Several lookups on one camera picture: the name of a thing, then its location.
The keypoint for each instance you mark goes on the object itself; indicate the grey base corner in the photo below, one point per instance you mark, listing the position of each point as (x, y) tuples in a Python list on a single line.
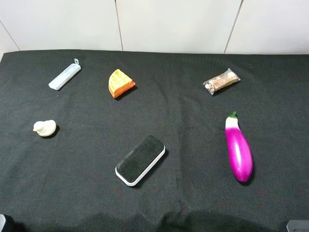
[(2, 222), (298, 226)]

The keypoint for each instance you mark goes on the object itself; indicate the wrapped snack bar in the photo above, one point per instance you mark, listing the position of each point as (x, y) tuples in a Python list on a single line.
[(223, 80)]

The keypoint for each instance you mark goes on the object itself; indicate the black white board eraser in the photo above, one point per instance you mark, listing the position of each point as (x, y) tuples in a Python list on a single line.
[(140, 160)]

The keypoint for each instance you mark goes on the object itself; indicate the white toy duck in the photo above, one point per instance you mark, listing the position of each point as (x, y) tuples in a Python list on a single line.
[(44, 128)]

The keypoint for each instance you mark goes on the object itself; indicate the grey left base corner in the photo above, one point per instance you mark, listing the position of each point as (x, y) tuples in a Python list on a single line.
[(2, 222)]

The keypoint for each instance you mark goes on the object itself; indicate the grey right base corner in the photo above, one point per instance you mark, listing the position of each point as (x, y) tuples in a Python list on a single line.
[(298, 226)]

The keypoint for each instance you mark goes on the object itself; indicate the purple toy eggplant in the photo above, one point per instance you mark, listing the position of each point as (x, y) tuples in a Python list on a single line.
[(239, 152)]

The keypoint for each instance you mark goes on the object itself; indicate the orange waffle wedge toy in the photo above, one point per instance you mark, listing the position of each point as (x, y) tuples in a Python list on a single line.
[(119, 83)]

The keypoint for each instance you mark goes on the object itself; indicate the translucent plastic case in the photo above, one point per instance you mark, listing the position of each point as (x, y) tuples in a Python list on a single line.
[(58, 82)]

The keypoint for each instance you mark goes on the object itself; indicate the black table cloth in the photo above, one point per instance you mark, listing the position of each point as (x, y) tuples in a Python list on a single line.
[(66, 182)]

